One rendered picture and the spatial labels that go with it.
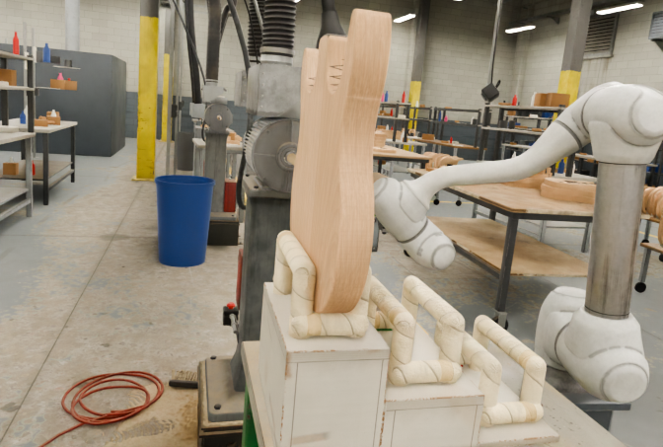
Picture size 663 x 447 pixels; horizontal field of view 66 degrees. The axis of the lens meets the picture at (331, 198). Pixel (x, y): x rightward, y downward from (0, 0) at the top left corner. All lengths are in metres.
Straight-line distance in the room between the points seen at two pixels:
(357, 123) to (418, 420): 0.44
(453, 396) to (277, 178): 1.11
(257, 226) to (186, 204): 2.47
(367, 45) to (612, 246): 0.92
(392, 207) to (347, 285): 0.69
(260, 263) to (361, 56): 1.45
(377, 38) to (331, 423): 0.52
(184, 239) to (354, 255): 3.87
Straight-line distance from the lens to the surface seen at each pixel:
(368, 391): 0.77
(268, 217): 1.94
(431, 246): 1.37
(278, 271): 0.89
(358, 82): 0.62
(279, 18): 1.62
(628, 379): 1.43
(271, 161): 1.74
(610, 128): 1.32
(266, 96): 1.44
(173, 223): 4.44
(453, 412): 0.85
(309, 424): 0.77
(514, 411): 0.94
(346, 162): 0.64
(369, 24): 0.63
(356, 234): 0.63
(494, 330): 1.02
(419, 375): 0.82
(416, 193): 1.34
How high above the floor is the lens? 1.42
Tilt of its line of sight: 10 degrees down
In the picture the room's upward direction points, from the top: 5 degrees clockwise
